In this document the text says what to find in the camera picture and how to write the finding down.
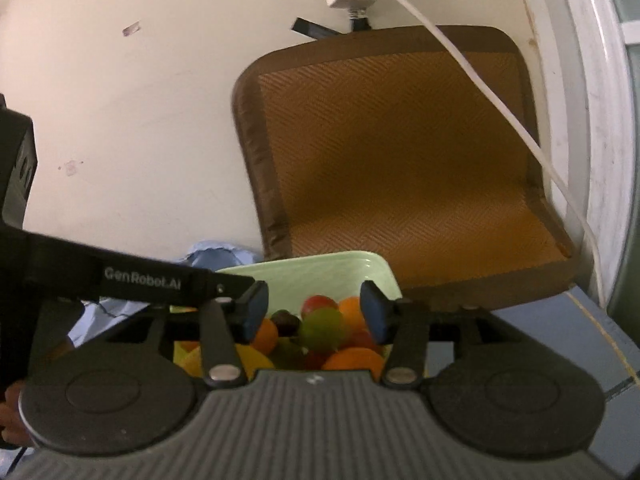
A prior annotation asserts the light green plastic basket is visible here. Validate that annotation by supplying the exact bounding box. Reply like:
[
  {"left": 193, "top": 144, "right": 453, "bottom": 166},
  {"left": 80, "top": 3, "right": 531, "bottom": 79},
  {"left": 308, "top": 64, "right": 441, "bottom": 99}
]
[{"left": 169, "top": 250, "right": 405, "bottom": 366}]

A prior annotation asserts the blue tablecloth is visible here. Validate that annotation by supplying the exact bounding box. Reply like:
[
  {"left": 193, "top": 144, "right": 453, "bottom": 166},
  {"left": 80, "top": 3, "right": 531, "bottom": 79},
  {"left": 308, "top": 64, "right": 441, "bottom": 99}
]
[{"left": 0, "top": 238, "right": 640, "bottom": 480}]

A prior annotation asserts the orange mandarin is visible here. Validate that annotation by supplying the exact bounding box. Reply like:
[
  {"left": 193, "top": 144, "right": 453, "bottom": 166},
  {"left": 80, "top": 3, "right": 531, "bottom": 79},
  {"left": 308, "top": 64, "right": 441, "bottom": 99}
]
[
  {"left": 250, "top": 318, "right": 279, "bottom": 356},
  {"left": 321, "top": 347, "right": 385, "bottom": 382},
  {"left": 343, "top": 330, "right": 385, "bottom": 356}
]

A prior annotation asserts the person left hand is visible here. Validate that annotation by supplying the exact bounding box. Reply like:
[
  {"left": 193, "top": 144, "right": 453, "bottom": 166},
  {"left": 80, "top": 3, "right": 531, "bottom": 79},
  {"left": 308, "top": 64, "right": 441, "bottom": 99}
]
[{"left": 0, "top": 382, "right": 34, "bottom": 448}]

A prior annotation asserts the green lime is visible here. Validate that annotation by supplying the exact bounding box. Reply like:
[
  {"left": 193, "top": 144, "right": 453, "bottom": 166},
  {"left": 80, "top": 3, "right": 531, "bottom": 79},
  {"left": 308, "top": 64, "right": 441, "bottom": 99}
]
[{"left": 298, "top": 308, "right": 350, "bottom": 352}]

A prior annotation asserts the white window frame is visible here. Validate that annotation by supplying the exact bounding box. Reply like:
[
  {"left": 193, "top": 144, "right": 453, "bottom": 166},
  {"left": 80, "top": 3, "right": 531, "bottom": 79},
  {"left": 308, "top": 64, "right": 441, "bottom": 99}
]
[{"left": 524, "top": 0, "right": 639, "bottom": 313}]

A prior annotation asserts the dark plum small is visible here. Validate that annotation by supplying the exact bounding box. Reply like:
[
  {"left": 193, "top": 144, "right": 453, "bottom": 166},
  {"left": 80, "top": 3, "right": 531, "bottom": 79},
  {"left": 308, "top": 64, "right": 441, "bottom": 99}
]
[{"left": 269, "top": 337, "right": 305, "bottom": 370}]

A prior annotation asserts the large yellow grapefruit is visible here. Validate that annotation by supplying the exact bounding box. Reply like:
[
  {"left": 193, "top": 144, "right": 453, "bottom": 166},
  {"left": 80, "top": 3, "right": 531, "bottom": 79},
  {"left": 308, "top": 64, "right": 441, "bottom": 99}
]
[{"left": 176, "top": 344, "right": 274, "bottom": 380}]

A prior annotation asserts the red cherry tomato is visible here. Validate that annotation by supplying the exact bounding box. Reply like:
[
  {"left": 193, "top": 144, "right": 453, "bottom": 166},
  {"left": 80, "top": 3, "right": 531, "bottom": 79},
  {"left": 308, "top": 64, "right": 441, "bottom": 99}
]
[
  {"left": 302, "top": 350, "right": 333, "bottom": 370},
  {"left": 300, "top": 295, "right": 338, "bottom": 318}
]

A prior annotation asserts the dark purple plum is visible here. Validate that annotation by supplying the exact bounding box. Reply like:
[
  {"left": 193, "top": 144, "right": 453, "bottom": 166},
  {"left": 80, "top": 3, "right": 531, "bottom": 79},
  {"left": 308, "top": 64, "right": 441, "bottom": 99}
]
[{"left": 270, "top": 310, "right": 302, "bottom": 338}]

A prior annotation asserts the small orange kumquat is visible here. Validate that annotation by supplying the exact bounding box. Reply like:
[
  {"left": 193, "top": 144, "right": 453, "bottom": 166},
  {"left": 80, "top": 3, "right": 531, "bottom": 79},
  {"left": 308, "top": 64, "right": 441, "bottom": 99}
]
[{"left": 177, "top": 341, "right": 200, "bottom": 353}]

